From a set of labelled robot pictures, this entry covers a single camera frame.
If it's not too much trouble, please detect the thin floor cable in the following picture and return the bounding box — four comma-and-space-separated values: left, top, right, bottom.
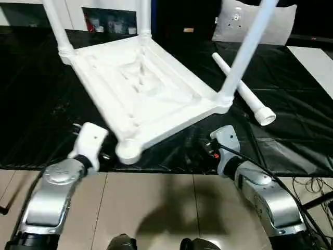
290, 176, 326, 196

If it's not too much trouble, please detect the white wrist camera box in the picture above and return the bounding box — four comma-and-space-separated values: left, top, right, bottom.
210, 125, 240, 176
68, 122, 110, 170

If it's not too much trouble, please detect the white plastic table top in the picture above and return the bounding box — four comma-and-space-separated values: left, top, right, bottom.
59, 35, 234, 165

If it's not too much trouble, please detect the dark robot foot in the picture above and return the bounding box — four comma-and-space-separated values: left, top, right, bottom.
180, 237, 223, 250
107, 234, 137, 250

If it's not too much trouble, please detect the white flat board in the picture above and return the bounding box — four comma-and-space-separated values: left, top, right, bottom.
288, 46, 333, 101

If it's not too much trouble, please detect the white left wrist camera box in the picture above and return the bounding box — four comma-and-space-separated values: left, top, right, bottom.
68, 122, 110, 170

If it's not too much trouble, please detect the white plastic table leg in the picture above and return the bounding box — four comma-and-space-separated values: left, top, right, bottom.
217, 0, 279, 103
42, 0, 74, 59
136, 0, 153, 40
212, 52, 277, 127

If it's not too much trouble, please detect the black work mat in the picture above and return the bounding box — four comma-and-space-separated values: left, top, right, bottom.
0, 27, 333, 176

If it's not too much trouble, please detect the white glass-door cabinet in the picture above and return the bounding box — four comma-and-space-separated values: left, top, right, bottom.
0, 0, 142, 35

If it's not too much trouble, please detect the dark left robot foot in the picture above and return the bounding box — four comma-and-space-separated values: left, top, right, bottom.
107, 234, 137, 250

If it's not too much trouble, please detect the black cabinet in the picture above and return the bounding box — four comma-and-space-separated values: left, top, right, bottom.
151, 0, 220, 42

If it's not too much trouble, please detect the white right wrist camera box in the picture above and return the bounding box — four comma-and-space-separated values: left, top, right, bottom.
210, 125, 240, 176

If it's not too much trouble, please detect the dark right robot foot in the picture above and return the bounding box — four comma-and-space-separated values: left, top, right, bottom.
180, 237, 223, 250

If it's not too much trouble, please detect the light grey cushion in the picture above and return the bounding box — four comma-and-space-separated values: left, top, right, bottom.
212, 0, 298, 46

